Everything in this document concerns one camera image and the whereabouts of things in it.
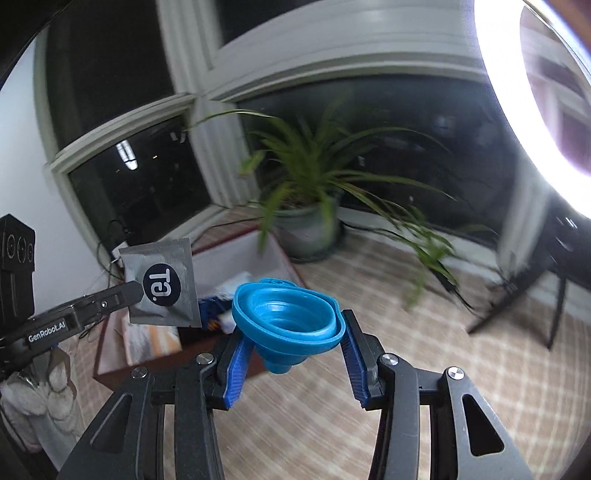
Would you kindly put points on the beige checked cloth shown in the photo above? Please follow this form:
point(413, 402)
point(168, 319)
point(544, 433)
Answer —
point(438, 323)

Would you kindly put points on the black tripod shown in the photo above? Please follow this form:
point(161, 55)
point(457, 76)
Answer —
point(554, 295)

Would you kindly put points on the blue silicone funnel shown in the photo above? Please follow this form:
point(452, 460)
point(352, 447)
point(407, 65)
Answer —
point(286, 318)

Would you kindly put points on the potted spider plant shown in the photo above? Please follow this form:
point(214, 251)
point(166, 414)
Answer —
point(304, 230)

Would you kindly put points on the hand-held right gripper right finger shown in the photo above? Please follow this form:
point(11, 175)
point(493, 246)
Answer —
point(358, 383)

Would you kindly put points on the grey foil sachet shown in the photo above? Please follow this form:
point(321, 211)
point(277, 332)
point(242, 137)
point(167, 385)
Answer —
point(161, 286)

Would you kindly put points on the red cardboard box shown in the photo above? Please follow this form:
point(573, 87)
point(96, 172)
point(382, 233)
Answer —
point(231, 263)

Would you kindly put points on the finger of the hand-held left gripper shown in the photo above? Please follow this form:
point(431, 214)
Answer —
point(120, 295)

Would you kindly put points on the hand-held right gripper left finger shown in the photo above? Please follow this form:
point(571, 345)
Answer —
point(238, 369)

